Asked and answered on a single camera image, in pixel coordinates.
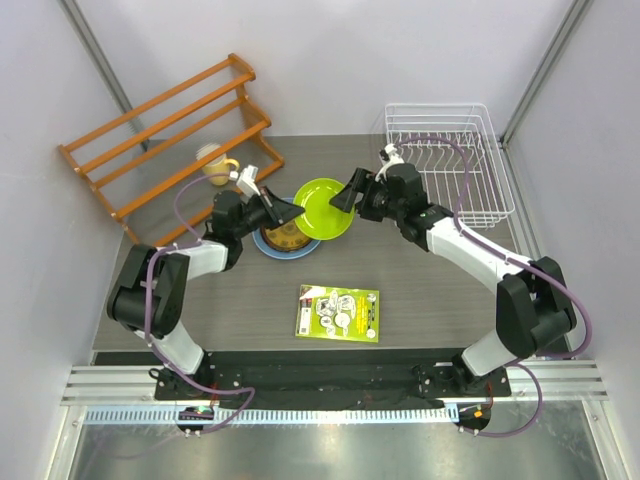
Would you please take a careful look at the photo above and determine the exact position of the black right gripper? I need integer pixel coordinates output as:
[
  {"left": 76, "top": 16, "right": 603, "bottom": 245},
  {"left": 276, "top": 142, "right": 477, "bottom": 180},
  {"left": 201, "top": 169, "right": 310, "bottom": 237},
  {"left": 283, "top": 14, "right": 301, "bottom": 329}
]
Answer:
[{"left": 331, "top": 167, "right": 405, "bottom": 223}]

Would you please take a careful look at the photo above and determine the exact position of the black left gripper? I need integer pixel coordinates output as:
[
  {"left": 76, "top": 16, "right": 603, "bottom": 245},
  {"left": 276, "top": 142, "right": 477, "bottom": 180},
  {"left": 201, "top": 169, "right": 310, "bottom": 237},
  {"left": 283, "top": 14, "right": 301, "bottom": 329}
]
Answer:
[{"left": 233, "top": 187, "right": 303, "bottom": 240}]

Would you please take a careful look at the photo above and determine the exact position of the brown yellow-rimmed plate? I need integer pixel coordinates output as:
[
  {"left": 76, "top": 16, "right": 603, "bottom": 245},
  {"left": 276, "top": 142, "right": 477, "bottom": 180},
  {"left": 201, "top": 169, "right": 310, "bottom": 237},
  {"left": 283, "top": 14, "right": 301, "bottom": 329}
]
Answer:
[{"left": 260, "top": 221, "right": 312, "bottom": 252}]

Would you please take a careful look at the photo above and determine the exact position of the lime green plate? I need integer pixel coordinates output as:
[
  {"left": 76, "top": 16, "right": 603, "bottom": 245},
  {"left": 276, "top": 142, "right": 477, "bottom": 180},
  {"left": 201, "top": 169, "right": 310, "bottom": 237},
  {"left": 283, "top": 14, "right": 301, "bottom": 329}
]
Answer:
[{"left": 293, "top": 178, "right": 355, "bottom": 241}]

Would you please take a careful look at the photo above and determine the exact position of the light blue plate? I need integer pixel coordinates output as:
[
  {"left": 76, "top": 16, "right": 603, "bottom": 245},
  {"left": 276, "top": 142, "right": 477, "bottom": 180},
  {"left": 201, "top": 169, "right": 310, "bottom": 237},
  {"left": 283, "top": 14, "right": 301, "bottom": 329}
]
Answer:
[{"left": 252, "top": 227, "right": 321, "bottom": 260}]

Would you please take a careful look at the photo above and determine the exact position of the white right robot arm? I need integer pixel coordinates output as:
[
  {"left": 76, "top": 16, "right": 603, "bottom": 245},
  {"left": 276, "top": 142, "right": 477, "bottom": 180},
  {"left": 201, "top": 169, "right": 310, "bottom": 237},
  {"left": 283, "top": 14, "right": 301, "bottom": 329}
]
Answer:
[{"left": 329, "top": 164, "right": 577, "bottom": 395}]

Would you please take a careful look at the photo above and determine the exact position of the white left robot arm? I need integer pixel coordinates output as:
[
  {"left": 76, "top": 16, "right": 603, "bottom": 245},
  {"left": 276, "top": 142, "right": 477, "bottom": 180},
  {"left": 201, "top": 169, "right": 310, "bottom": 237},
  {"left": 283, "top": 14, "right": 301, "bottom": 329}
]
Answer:
[{"left": 106, "top": 187, "right": 305, "bottom": 399}]

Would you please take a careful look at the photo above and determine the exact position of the orange wooden shelf rack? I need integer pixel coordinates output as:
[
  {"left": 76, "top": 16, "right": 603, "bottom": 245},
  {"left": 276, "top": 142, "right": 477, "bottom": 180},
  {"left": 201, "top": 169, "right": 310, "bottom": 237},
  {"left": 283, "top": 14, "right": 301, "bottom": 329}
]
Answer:
[{"left": 57, "top": 53, "right": 285, "bottom": 243}]

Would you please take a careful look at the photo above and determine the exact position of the yellow ceramic mug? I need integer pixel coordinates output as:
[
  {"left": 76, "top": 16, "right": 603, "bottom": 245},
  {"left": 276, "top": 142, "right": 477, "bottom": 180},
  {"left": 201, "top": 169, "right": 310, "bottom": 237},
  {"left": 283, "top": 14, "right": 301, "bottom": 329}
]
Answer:
[{"left": 202, "top": 157, "right": 240, "bottom": 186}]

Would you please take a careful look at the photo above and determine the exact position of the white cup on shelf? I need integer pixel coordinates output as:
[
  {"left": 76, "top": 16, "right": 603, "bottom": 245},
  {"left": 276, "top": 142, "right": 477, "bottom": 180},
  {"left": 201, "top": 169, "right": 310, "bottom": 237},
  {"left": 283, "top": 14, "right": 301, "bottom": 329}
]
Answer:
[{"left": 196, "top": 143, "right": 220, "bottom": 160}]

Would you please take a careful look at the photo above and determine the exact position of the green illustrated booklet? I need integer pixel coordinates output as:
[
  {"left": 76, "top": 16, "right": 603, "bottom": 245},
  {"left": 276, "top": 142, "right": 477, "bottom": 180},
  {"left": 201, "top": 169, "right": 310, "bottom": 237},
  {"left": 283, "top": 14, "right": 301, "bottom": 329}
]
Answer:
[{"left": 295, "top": 284, "right": 380, "bottom": 344}]

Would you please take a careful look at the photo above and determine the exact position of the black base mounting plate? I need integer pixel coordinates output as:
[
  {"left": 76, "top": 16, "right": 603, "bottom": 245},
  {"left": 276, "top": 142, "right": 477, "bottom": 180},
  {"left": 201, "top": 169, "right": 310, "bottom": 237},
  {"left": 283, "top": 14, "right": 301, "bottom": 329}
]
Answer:
[{"left": 149, "top": 348, "right": 511, "bottom": 411}]

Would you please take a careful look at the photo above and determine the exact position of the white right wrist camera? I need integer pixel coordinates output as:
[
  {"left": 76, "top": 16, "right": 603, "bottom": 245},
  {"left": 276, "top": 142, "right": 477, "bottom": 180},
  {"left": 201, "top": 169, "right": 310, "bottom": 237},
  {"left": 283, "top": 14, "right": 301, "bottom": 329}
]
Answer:
[{"left": 379, "top": 143, "right": 404, "bottom": 167}]

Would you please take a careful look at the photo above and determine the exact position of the white wire dish rack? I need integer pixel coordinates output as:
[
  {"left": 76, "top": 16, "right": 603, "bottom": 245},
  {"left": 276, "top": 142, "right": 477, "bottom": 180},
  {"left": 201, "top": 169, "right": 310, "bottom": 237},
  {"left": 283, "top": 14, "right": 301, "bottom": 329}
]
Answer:
[{"left": 384, "top": 103, "right": 515, "bottom": 229}]

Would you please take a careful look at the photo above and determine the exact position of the aluminium frame post left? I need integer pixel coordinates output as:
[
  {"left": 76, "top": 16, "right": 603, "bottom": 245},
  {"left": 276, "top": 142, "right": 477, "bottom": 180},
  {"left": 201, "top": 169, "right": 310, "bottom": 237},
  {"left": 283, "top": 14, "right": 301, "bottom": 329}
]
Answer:
[{"left": 57, "top": 0, "right": 151, "bottom": 151}]

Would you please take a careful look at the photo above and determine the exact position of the aluminium frame post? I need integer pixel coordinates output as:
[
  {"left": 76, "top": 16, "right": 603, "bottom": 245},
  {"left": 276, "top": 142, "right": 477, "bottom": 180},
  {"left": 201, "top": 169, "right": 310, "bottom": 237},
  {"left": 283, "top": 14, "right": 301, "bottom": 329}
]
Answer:
[
  {"left": 57, "top": 0, "right": 151, "bottom": 151},
  {"left": 500, "top": 0, "right": 593, "bottom": 150}
]

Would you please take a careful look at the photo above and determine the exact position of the aluminium side rail right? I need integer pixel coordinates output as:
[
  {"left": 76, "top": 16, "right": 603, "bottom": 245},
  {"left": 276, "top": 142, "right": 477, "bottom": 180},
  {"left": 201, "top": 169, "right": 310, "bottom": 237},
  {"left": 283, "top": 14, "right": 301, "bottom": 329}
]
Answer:
[{"left": 499, "top": 139, "right": 571, "bottom": 346}]

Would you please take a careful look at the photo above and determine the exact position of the aluminium front rail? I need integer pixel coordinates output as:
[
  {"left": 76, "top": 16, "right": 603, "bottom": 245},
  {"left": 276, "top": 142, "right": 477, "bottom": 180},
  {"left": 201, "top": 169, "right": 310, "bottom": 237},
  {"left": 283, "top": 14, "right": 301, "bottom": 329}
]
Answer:
[{"left": 61, "top": 360, "right": 608, "bottom": 431}]

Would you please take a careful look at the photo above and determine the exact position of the aluminium frame post right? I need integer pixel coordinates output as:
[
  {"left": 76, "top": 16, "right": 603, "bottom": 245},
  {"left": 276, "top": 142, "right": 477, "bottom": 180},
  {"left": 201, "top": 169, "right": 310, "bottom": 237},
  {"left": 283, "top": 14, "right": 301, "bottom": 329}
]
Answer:
[{"left": 500, "top": 0, "right": 593, "bottom": 150}]

